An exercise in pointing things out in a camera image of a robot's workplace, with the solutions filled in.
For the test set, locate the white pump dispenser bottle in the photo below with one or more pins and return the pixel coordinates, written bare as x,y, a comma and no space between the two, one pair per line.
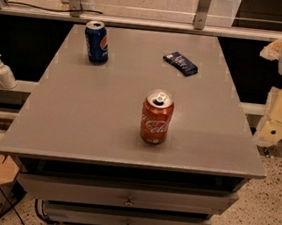
7,78

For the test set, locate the right metal post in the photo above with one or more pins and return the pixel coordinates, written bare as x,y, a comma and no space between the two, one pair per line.
201,14

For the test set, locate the red Coca-Cola can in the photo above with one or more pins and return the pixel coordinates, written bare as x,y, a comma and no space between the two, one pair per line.
157,113

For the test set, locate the blue Pepsi can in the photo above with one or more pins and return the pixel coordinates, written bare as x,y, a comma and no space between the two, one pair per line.
97,42

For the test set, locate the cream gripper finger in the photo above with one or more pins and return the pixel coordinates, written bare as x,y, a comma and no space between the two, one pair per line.
272,51
269,129

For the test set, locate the grey shelf rail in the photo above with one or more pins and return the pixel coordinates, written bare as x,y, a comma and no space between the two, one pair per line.
131,22

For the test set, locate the grey drawer cabinet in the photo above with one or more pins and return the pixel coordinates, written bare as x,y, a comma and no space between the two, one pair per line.
83,121

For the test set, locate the dark blue rxbar wrapper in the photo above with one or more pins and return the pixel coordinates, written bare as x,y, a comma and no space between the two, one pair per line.
180,62

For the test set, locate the middle grey drawer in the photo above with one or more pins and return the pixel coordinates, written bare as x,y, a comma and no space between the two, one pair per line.
103,216

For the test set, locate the top grey drawer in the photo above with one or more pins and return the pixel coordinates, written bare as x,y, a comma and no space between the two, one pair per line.
124,195

